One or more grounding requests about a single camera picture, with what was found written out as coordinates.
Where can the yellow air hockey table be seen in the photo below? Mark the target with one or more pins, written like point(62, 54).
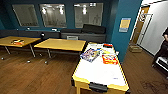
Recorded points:
point(100, 75)

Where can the grey framed wall window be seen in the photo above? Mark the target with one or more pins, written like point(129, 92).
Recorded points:
point(25, 15)
point(52, 15)
point(88, 15)

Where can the dark grey long sofa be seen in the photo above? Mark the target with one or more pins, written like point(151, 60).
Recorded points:
point(93, 31)

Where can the blue game box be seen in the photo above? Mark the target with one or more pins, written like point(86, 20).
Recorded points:
point(90, 55)

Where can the small orange black box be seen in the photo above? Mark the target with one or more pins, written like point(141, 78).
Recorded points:
point(17, 42)

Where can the brown wooden door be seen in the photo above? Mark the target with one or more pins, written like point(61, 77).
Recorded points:
point(140, 26)

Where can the white board game box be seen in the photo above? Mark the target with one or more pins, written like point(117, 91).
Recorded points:
point(107, 52)

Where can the small white slatted box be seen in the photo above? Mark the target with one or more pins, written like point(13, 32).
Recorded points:
point(72, 37)

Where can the red board game box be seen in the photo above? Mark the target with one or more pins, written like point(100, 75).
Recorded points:
point(109, 59)

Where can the white wall outlet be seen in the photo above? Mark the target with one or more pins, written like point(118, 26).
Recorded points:
point(118, 52)

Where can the yellow wooden table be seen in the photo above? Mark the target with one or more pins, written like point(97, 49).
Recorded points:
point(28, 40)
point(61, 44)

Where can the brown cardboard box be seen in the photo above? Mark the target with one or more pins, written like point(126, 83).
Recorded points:
point(135, 49)

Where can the black and red box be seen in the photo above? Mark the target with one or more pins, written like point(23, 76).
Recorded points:
point(107, 45)

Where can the black wheeled cart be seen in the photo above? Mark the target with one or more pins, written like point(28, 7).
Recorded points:
point(161, 65)

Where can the yellow paper wall notice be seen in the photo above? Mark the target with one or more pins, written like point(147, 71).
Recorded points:
point(125, 25)

